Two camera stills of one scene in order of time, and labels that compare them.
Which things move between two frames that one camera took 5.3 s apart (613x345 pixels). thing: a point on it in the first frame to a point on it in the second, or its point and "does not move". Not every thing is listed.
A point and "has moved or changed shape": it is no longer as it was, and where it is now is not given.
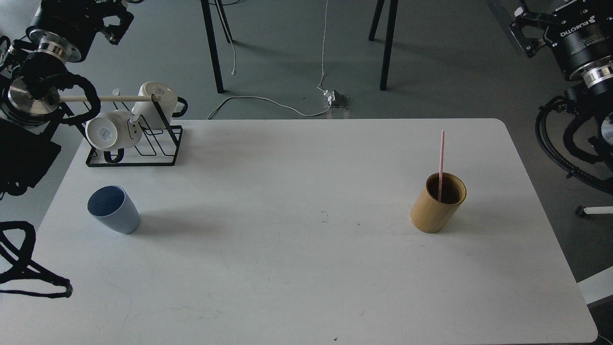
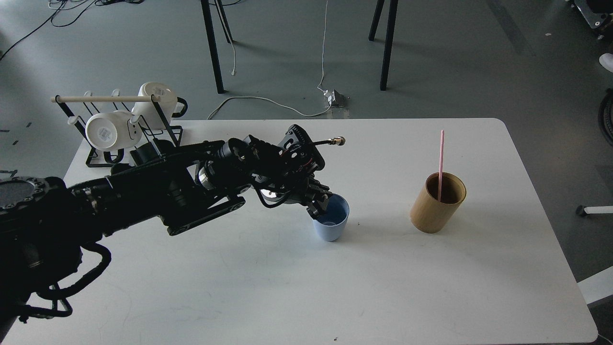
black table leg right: (389, 37) does not move
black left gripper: (67, 28) to (282, 173)
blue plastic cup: (112, 205) has moved or changed shape
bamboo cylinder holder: (429, 215) does not move
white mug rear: (147, 112) does not move
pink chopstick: (441, 162) does not move
